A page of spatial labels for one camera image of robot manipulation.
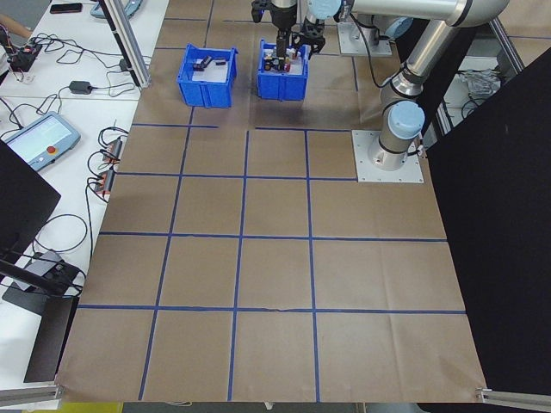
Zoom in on black wired electronics box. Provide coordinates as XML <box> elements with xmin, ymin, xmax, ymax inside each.
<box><xmin>6</xmin><ymin>36</ymin><xmax>44</xmax><ymax>83</ymax></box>

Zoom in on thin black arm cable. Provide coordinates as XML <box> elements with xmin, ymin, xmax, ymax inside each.
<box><xmin>347</xmin><ymin>10</ymin><xmax>387</xmax><ymax>89</ymax></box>

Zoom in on black frame cover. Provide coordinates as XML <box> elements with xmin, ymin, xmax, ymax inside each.
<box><xmin>415</xmin><ymin>51</ymin><xmax>551</xmax><ymax>413</ymax></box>

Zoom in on black monitor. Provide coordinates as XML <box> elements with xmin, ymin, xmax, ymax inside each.
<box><xmin>0</xmin><ymin>139</ymin><xmax>62</xmax><ymax>259</ymax></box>

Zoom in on black cable loop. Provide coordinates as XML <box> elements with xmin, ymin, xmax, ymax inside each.
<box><xmin>32</xmin><ymin>213</ymin><xmax>90</xmax><ymax>256</ymax></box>

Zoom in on black grey device box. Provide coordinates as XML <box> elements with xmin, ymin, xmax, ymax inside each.
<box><xmin>32</xmin><ymin>251</ymin><xmax>70</xmax><ymax>279</ymax></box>

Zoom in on metal frame bars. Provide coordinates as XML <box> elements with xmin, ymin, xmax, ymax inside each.
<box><xmin>430</xmin><ymin>16</ymin><xmax>529</xmax><ymax>143</ymax></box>

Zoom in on blue bin with switches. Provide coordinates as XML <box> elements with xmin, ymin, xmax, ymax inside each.
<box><xmin>257</xmin><ymin>38</ymin><xmax>312</xmax><ymax>103</ymax></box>

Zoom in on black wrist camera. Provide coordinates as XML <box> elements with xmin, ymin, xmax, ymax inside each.
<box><xmin>251</xmin><ymin>0</ymin><xmax>270</xmax><ymax>24</ymax></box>

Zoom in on white cable bundle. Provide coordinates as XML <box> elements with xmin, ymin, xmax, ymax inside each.
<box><xmin>462</xmin><ymin>71</ymin><xmax>503</xmax><ymax>100</ymax></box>

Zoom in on black stand base plate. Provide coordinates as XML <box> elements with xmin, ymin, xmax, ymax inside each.
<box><xmin>0</xmin><ymin>281</ymin><xmax>51</xmax><ymax>311</ymax></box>

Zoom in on aluminium profile bar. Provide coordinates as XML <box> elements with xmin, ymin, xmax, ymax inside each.
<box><xmin>0</xmin><ymin>384</ymin><xmax>65</xmax><ymax>408</ymax></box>
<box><xmin>475</xmin><ymin>385</ymin><xmax>551</xmax><ymax>405</ymax></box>

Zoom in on person forearm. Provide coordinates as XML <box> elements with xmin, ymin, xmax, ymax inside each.
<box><xmin>0</xmin><ymin>12</ymin><xmax>34</xmax><ymax>39</ymax></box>

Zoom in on small USB hub box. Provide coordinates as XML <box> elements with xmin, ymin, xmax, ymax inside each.
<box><xmin>92</xmin><ymin>169</ymin><xmax>116</xmax><ymax>199</ymax></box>
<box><xmin>99</xmin><ymin>137</ymin><xmax>124</xmax><ymax>163</ymax></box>

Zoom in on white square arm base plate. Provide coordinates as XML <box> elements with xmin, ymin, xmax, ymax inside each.
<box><xmin>337</xmin><ymin>23</ymin><xmax>393</xmax><ymax>56</ymax></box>
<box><xmin>351</xmin><ymin>128</ymin><xmax>425</xmax><ymax>184</ymax></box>

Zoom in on aluminium profile post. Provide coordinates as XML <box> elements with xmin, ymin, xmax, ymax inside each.
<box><xmin>96</xmin><ymin>0</ymin><xmax>152</xmax><ymax>89</ymax></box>

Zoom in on white side table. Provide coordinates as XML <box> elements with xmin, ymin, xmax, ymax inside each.
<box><xmin>0</xmin><ymin>0</ymin><xmax>171</xmax><ymax>413</ymax></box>

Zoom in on black flat panel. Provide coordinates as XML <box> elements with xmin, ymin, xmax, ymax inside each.
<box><xmin>23</xmin><ymin>296</ymin><xmax>81</xmax><ymax>384</ymax></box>

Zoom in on blue bin with batteries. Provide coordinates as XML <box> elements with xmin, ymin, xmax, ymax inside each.
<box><xmin>176</xmin><ymin>42</ymin><xmax>239</xmax><ymax>108</ymax></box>

